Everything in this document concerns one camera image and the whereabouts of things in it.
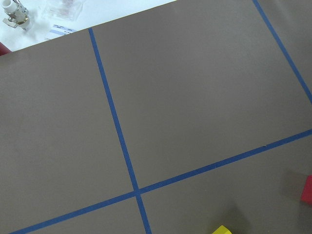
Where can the yellow cube block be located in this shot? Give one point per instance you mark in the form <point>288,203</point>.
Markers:
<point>222,230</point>

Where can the red cube block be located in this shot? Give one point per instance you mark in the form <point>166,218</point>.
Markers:
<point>306,195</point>

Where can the clear plastic bag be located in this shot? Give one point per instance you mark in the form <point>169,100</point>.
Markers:
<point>68,10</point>

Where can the red cylinder object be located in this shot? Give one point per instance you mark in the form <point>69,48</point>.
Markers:
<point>4,50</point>

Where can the metal fitting white cap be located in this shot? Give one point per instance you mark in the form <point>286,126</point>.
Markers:
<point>17,14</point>

